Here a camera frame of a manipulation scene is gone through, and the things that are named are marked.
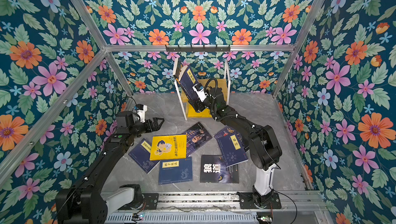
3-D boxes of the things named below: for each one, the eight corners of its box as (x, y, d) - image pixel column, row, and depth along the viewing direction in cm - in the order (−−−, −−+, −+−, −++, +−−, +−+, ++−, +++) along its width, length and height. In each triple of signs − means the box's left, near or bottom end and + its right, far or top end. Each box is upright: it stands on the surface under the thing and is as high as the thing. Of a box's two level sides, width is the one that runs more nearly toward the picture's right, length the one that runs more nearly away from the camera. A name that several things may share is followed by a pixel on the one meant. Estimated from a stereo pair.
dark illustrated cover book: (187, 156, 90) (187, 155, 88) (174, 139, 97) (174, 137, 96) (212, 138, 98) (212, 136, 96) (198, 123, 105) (198, 121, 103)
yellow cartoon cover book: (148, 160, 89) (146, 158, 86) (154, 137, 98) (153, 134, 95) (185, 160, 89) (185, 158, 86) (188, 137, 98) (187, 134, 95)
